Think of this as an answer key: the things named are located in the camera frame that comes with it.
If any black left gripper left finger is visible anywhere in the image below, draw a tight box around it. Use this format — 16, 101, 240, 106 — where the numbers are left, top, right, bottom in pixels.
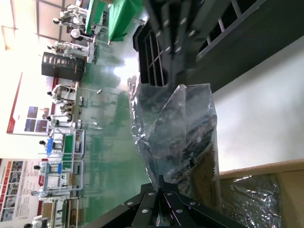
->
123, 175, 163, 228

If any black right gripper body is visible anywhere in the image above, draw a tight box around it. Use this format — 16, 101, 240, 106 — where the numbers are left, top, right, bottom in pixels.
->
145, 0, 209, 38

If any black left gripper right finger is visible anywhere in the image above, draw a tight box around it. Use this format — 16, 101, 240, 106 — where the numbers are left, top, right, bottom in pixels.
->
161, 175, 199, 228

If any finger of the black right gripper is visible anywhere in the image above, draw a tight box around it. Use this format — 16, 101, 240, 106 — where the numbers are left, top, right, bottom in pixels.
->
155, 30, 178, 84
177, 33, 199, 80

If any translucent grey antistatic bag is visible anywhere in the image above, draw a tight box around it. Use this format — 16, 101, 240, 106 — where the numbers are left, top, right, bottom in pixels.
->
127, 75, 223, 209

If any black slotted plastic container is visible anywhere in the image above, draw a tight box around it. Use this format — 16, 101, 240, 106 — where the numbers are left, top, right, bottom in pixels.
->
132, 0, 304, 91

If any crinkled silver bagged card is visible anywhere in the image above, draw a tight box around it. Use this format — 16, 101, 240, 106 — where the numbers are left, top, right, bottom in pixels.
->
220, 175, 284, 228

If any brown cardboard box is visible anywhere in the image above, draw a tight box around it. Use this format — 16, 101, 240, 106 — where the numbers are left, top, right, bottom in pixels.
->
218, 160, 304, 228

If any wide green cloth table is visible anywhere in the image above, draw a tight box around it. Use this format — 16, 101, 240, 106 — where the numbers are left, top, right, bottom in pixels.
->
108, 0, 154, 45

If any narrow green cloth table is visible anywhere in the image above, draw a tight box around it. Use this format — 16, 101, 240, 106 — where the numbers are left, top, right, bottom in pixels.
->
85, 0, 106, 35

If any white rack with green panel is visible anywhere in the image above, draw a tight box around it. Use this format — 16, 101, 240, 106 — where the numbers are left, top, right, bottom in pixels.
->
46, 129, 86, 159

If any white leg work table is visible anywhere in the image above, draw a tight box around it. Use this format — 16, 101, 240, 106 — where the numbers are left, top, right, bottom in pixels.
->
73, 82, 103, 126

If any tall black cabinet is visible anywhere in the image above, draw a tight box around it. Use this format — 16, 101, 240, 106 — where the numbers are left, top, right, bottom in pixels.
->
41, 51, 86, 82

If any metal frame workbench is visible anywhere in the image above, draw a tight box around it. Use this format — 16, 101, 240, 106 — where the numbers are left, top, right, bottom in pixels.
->
51, 197, 84, 228

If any white frame rack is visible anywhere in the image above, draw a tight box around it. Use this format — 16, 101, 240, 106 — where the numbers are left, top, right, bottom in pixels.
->
38, 159, 84, 191

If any white red wall info board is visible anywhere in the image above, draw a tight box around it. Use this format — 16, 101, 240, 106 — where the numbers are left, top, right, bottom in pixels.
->
6, 72, 57, 136
0, 158, 46, 218

